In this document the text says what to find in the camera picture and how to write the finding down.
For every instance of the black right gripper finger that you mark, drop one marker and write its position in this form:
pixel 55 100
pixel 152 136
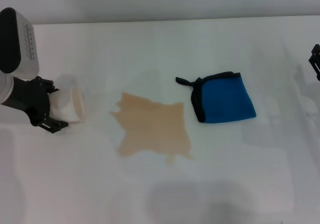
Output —
pixel 316 56

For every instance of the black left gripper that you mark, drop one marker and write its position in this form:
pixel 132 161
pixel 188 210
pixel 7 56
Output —
pixel 30 96

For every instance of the white paper cup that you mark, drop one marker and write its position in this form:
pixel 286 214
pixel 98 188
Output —
pixel 70 104

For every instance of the blue rag with black trim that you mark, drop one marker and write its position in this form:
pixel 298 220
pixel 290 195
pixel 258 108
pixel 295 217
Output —
pixel 225 99

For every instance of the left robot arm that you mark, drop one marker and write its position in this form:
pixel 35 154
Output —
pixel 5 89

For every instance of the brown water stain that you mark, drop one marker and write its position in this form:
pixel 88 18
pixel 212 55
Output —
pixel 152 129

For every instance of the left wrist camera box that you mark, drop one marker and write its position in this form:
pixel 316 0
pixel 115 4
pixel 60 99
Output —
pixel 25 46

